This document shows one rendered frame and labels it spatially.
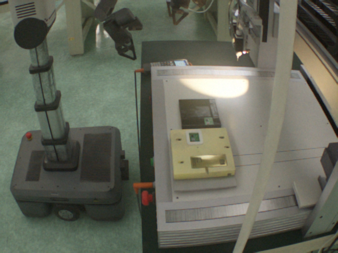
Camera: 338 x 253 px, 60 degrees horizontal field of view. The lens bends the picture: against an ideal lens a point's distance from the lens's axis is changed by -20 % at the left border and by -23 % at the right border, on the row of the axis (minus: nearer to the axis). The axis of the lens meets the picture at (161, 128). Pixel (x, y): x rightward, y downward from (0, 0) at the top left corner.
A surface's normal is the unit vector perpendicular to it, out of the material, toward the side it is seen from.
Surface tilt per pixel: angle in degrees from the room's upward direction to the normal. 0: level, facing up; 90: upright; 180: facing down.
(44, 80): 90
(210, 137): 0
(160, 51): 0
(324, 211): 90
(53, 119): 90
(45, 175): 0
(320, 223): 90
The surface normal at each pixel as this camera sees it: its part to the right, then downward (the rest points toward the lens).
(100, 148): -0.01, -0.76
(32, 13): 0.07, 0.77
